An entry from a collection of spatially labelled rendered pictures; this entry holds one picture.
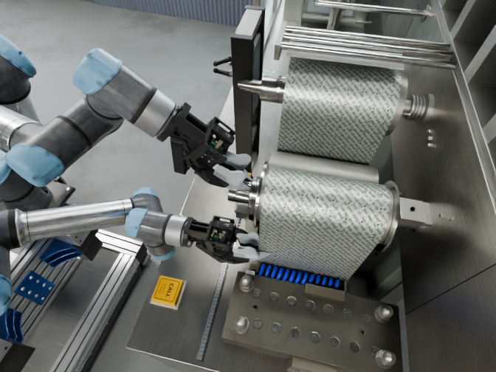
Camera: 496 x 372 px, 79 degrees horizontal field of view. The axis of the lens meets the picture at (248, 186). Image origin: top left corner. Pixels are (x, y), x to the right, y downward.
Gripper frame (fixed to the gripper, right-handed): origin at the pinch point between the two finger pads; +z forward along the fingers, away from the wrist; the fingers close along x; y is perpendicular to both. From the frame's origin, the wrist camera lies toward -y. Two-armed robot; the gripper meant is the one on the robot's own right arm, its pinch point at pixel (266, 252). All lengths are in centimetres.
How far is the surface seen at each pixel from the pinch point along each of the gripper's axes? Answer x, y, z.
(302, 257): -0.3, 2.1, 8.8
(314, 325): -12.9, -6.0, 14.2
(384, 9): 60, 32, 19
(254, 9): 47, 35, -13
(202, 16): 324, -104, -132
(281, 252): -0.2, 2.5, 3.7
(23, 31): 256, -110, -328
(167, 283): -8.2, -16.6, -26.4
